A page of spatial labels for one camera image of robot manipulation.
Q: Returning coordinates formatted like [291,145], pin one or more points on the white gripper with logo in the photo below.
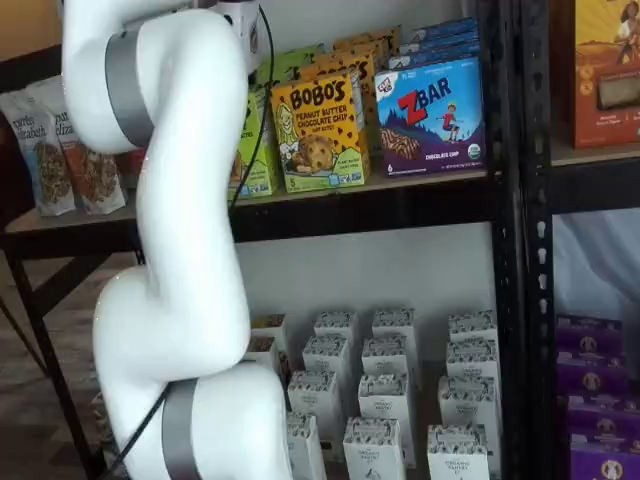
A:
[248,30]

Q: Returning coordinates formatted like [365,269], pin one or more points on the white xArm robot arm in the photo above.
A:
[190,200]

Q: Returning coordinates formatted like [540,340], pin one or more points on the yellow Bobo's peanut butter box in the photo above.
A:
[370,50]
[350,67]
[325,135]
[375,34]

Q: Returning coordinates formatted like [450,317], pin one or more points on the blue ZBar chocolate chip box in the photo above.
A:
[445,27]
[430,115]
[445,41]
[440,54]

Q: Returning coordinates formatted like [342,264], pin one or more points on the small white box granola picture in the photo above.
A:
[261,352]
[270,325]

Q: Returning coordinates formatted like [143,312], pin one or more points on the white carton patterned top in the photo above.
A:
[393,325]
[472,357]
[372,455]
[309,450]
[472,325]
[457,457]
[382,400]
[315,400]
[335,325]
[385,357]
[467,400]
[325,355]

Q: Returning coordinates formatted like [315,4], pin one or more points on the black metal shelf rack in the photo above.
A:
[537,350]
[507,250]

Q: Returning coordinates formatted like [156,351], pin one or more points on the large orange snack box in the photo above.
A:
[600,75]

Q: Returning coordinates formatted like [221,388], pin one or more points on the purple snack box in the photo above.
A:
[592,375]
[605,462]
[605,417]
[590,335]

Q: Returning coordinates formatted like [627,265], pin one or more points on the granola bag red label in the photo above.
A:
[126,164]

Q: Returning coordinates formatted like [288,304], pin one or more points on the granola bag orange label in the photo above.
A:
[95,180]

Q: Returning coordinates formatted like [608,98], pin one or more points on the granola bag blue label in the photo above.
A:
[50,175]

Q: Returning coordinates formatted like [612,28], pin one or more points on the dark maroon object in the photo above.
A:
[12,175]

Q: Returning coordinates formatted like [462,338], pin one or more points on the white draped sheet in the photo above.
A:
[595,265]

